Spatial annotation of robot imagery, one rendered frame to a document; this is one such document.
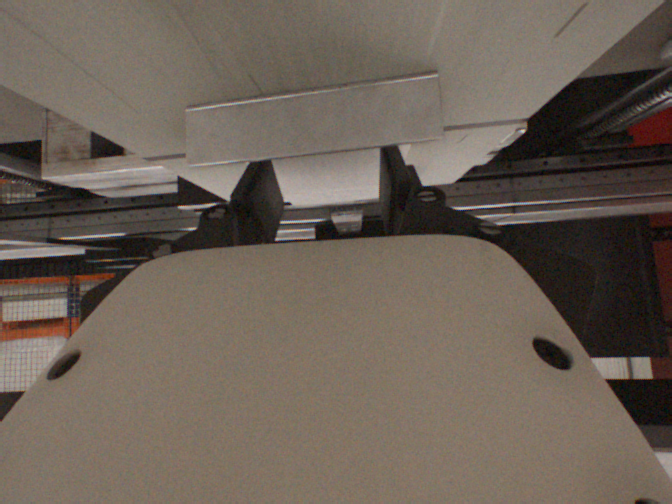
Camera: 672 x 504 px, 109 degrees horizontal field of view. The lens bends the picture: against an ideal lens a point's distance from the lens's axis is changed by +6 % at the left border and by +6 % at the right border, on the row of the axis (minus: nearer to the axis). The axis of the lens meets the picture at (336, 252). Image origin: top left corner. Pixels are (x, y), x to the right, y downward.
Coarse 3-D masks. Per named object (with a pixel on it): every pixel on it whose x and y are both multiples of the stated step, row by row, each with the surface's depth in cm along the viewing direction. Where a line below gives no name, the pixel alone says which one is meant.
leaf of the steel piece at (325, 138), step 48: (288, 96) 8; (336, 96) 8; (384, 96) 8; (432, 96) 7; (192, 144) 8; (240, 144) 8; (288, 144) 8; (336, 144) 8; (384, 144) 8; (288, 192) 18
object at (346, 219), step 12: (360, 204) 24; (336, 216) 25; (348, 216) 26; (360, 216) 26; (324, 228) 40; (336, 228) 39; (348, 228) 34; (360, 228) 34; (372, 228) 39; (324, 240) 39
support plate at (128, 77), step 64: (0, 0) 5; (64, 0) 5; (128, 0) 5; (192, 0) 5; (256, 0) 5; (320, 0) 5; (384, 0) 5; (448, 0) 6; (512, 0) 6; (576, 0) 6; (640, 0) 6; (0, 64) 6; (64, 64) 7; (128, 64) 7; (192, 64) 7; (256, 64) 7; (320, 64) 7; (384, 64) 7; (448, 64) 7; (512, 64) 7; (576, 64) 8; (128, 128) 9; (512, 128) 11
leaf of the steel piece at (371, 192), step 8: (312, 192) 18; (320, 192) 18; (328, 192) 18; (336, 192) 18; (344, 192) 18; (352, 192) 18; (360, 192) 19; (368, 192) 19; (376, 192) 19; (288, 200) 20; (296, 200) 20; (304, 200) 20; (312, 200) 20; (320, 200) 20; (328, 200) 20; (336, 200) 20; (344, 200) 21; (352, 200) 21
